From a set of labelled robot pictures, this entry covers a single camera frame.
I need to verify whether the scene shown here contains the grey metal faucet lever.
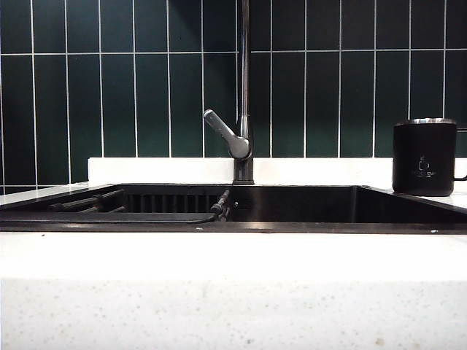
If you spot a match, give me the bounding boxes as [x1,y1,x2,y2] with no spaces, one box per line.
[202,108,254,160]

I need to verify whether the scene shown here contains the black mug with steel rim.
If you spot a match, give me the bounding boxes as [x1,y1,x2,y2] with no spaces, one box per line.
[392,117,467,198]

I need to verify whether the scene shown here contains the black sink basin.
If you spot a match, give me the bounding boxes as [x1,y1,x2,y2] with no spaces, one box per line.
[0,182,467,234]

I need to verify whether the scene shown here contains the dark metal faucet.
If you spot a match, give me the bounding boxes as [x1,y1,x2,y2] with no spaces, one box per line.
[232,0,255,186]

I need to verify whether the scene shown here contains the black sink drain rack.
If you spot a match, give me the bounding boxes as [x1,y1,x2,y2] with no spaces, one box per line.
[0,188,232,225]

